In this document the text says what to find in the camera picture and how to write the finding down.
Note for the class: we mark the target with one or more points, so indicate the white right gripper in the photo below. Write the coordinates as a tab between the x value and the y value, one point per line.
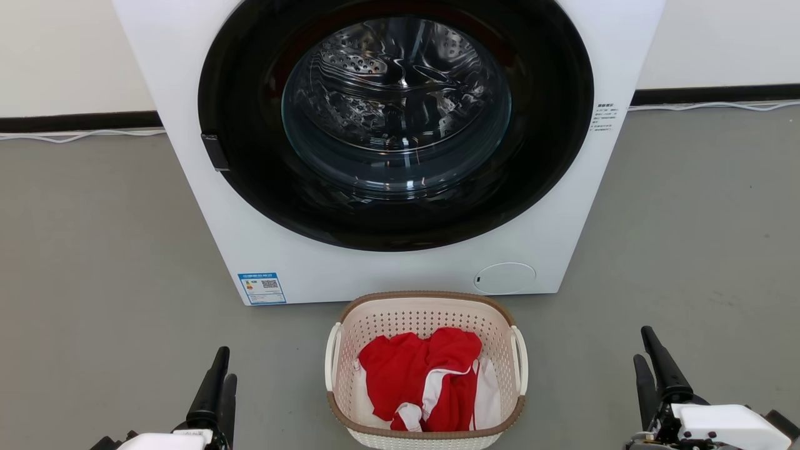
719	428

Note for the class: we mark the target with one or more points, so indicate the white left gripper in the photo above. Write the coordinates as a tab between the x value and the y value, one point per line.
165	442

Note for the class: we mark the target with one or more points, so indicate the cream perforated laundry basket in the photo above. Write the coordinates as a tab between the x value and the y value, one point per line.
425	310

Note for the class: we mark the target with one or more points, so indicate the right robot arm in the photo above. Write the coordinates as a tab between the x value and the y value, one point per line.
786	425

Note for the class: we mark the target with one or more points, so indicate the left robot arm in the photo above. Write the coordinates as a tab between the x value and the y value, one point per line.
109	442

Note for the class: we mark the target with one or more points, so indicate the blue energy label sticker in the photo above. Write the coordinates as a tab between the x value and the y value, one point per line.
262	288

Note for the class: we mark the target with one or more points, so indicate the round white filter cover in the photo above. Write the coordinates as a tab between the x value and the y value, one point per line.
504	279

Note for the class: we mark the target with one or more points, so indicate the red garment with white trim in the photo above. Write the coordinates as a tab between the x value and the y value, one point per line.
400	369

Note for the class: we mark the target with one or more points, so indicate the white front-load washing machine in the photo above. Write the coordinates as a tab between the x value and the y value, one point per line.
406	275

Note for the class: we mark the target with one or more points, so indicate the black text notice sticker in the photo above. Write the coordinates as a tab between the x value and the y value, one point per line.
605	117

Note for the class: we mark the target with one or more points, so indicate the black round washer door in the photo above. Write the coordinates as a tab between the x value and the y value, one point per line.
550	125

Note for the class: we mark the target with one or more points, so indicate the black baseboard strip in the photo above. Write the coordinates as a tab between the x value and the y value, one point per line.
719	94
75	121

